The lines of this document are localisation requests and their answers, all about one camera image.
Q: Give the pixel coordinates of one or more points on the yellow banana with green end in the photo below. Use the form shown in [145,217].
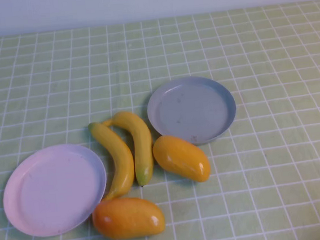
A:
[141,144]

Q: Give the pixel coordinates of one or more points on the yellow mango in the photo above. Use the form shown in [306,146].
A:
[180,159]

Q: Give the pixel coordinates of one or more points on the yellow banana with yellow stem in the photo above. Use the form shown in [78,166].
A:
[118,155]

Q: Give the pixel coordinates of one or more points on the orange-tinted mango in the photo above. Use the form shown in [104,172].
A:
[127,218]

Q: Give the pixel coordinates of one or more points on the blue-grey round plate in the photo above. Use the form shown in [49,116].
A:
[190,111]

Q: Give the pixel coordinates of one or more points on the pink round plate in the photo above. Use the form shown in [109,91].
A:
[53,192]

